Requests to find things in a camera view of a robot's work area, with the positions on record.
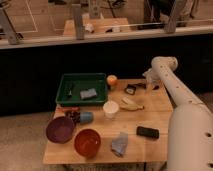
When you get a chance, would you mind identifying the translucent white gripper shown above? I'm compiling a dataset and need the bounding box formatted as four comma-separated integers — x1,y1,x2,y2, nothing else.
143,68,159,90

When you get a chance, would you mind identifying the black dish brush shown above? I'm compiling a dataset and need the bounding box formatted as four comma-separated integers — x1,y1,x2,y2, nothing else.
124,83,146,95

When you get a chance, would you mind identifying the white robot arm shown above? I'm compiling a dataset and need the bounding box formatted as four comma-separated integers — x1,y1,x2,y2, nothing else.
144,56,213,171

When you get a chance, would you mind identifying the banana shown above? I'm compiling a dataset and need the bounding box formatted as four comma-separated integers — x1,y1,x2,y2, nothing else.
120,97,144,111

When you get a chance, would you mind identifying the orange fruit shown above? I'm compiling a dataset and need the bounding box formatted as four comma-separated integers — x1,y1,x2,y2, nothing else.
107,75,118,88

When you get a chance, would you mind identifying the white paper cup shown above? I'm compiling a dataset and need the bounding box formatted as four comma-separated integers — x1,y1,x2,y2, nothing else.
103,100,119,119

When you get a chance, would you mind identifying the black remote phone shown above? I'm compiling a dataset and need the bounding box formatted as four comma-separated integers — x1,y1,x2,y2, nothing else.
136,126,159,139

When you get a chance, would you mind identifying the grey sponge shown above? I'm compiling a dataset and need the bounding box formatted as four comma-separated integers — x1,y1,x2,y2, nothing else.
80,88,97,100

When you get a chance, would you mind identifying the background wooden table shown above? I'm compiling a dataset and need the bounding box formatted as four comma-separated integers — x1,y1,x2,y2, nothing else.
63,18,131,36

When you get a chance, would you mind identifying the blue crumpled cloth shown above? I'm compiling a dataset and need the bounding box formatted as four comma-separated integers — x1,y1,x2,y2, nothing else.
111,132,128,157

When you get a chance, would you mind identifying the blue cup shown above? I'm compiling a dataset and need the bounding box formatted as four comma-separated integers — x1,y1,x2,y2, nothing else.
80,112,93,124

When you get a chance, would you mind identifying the green plastic tray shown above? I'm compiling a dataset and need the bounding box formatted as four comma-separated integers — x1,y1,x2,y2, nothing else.
55,73,108,107

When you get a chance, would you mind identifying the dark small item in tray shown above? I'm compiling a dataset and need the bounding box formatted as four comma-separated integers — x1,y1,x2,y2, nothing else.
67,83,74,97

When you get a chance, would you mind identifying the red bowl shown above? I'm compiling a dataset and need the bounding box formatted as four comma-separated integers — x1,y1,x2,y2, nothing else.
74,129,101,158

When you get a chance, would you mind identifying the purple bowl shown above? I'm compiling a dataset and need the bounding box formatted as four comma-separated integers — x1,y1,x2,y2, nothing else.
46,116,75,144

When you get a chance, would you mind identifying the red handled tool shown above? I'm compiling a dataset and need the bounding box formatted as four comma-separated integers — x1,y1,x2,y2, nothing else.
56,107,80,122

